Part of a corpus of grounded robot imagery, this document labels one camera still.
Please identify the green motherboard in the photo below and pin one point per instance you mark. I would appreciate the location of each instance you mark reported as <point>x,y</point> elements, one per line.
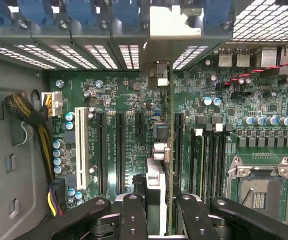
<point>133,155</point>

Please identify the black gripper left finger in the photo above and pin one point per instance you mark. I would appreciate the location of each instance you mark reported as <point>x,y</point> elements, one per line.
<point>133,220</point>

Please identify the white power connector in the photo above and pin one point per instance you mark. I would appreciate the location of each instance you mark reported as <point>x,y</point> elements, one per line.
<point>56,102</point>

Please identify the short black expansion slot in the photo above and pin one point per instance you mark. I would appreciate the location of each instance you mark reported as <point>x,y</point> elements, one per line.
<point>139,125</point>

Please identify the white expansion slot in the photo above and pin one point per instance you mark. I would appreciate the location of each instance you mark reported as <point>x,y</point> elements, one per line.
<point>81,150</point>

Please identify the black RAM slot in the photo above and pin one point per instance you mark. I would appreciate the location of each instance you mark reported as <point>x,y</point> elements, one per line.
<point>215,162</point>
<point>222,162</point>
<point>207,162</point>

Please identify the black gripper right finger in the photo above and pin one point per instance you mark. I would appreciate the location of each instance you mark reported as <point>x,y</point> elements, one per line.
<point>193,220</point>

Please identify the CPU socket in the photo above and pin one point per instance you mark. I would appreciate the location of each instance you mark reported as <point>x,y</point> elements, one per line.
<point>261,190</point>

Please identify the long black expansion slot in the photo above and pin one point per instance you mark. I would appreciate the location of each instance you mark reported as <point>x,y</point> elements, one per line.
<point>120,150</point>
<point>179,145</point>
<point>102,150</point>

